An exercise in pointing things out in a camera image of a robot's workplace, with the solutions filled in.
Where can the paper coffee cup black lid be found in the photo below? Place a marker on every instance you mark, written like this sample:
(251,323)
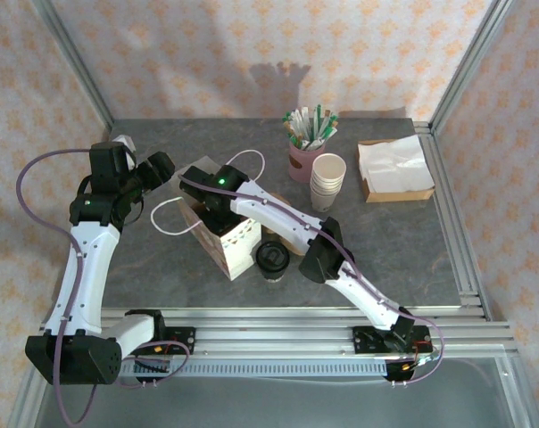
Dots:
(273,260)

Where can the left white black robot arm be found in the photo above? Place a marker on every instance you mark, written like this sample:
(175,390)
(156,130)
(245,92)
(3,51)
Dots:
(86,267)

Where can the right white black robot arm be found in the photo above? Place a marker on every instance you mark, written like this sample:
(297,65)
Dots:
(274,223)

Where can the pink sachet holder cup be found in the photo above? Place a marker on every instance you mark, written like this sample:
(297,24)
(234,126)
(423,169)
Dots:
(301,167)

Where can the brown cardboard cup carrier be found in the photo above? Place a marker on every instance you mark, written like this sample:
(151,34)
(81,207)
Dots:
(294,247)

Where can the white paper cup stack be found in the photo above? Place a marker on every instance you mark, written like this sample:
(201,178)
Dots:
(327,178)

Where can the plain white sachet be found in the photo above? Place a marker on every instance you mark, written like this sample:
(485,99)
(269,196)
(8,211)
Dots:
(305,121)

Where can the green tipped white sachet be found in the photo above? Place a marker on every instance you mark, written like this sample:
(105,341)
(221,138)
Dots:
(317,122)

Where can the brown tipped white sachet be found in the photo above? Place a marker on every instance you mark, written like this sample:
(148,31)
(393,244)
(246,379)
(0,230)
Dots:
(326,125)

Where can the white napkin stack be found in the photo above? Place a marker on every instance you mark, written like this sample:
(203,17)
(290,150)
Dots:
(412,187)

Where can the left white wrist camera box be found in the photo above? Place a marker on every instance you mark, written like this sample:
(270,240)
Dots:
(124,142)

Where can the aluminium frame post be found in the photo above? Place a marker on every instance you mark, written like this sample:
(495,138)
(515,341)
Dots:
(74,58)
(471,58)

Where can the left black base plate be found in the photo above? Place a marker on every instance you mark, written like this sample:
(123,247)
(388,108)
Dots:
(184,341)

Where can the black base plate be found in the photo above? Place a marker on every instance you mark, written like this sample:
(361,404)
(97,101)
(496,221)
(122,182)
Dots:
(184,341)
(363,341)

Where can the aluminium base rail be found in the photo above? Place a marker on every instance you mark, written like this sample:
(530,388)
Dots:
(274,339)

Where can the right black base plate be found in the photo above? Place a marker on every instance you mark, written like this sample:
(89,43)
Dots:
(363,341)

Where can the aluminium table side rail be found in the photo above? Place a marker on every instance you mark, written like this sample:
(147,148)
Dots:
(450,209)

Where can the aluminium frame leg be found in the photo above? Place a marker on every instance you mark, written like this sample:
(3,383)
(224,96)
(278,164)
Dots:
(517,401)
(22,410)

